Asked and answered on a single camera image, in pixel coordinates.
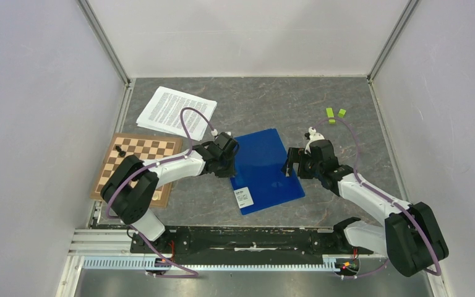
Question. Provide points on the long green block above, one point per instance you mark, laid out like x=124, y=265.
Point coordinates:
x=330, y=115

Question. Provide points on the aluminium frame rails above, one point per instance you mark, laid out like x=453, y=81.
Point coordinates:
x=108, y=249

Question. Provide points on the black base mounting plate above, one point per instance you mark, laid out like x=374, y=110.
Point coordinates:
x=220, y=245

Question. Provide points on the small green cube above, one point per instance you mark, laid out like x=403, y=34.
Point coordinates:
x=341, y=113

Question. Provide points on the blue plastic folder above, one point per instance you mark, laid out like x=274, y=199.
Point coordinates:
x=259, y=182

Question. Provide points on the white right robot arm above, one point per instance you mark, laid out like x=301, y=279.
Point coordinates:
x=408, y=235

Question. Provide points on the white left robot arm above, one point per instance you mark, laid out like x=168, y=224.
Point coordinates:
x=129, y=191

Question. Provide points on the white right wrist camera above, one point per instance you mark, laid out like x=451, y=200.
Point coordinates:
x=312, y=136

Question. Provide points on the wooden chessboard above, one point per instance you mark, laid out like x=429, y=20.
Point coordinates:
x=144, y=147

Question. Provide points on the black chess piece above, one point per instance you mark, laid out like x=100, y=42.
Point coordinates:
x=120, y=151

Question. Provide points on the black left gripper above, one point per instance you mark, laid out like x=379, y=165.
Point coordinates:
x=230, y=171

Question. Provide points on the white printed paper stack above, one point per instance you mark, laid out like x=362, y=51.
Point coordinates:
x=162, y=113

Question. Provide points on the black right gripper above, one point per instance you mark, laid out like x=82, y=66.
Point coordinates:
x=295, y=156

